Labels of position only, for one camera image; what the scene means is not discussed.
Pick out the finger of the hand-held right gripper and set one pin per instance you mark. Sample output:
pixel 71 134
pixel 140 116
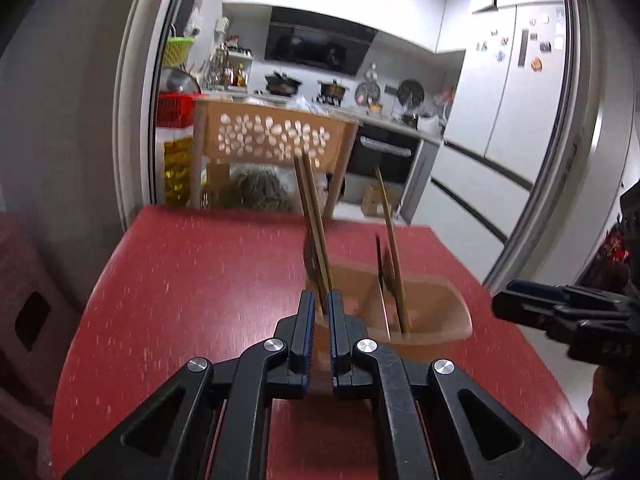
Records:
pixel 520 310
pixel 532 287

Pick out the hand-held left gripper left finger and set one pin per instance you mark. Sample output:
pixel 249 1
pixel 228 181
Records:
pixel 305 330

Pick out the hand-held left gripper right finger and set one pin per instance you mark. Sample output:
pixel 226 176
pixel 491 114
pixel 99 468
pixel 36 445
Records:
pixel 337 330

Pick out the spice rack with bottles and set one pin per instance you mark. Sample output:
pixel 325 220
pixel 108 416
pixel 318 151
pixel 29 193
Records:
pixel 230 67

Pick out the small cardboard box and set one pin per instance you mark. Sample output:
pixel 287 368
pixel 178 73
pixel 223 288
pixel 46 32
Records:
pixel 216 180

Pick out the hanging round black tray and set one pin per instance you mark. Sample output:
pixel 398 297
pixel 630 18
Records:
pixel 411 92

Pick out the tan wooden chopstick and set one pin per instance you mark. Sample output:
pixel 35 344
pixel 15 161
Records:
pixel 390 240
pixel 305 200
pixel 315 200

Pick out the dark cooking pot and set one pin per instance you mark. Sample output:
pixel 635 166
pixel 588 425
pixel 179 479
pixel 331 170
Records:
pixel 332 91

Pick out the white refrigerator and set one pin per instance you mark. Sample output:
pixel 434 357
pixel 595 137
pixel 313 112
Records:
pixel 495 110

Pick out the white rice cooker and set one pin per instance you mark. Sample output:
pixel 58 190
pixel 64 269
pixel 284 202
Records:
pixel 429 123

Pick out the red hanging decoration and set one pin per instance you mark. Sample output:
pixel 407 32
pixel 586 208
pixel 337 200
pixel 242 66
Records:
pixel 616 252

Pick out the person's right hand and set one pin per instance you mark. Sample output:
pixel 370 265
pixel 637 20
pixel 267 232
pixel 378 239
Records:
pixel 607 410

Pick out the black range hood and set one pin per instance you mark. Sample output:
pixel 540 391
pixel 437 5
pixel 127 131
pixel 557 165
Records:
pixel 320 40

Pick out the pink plastic stool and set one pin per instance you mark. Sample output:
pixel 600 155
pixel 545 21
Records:
pixel 30 270

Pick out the steel bowl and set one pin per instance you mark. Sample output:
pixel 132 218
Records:
pixel 181 82

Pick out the yellow packet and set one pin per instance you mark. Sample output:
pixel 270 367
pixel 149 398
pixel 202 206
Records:
pixel 176 170

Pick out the red plastic basket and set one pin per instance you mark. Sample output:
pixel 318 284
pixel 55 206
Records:
pixel 175 110

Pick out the black wok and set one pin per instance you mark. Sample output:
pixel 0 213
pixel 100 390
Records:
pixel 282 85

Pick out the hanging steel steamer plate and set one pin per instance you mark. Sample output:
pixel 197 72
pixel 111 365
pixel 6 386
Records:
pixel 367 92

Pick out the bag of green vegetables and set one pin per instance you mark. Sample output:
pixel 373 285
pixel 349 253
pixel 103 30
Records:
pixel 255 192

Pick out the beige plastic utensil holder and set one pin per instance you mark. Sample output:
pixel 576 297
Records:
pixel 430 305

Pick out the black built-in oven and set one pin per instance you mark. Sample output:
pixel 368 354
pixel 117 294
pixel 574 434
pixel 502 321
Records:
pixel 385 155

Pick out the green plastic basket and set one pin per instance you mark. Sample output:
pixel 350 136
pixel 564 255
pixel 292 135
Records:
pixel 179 51

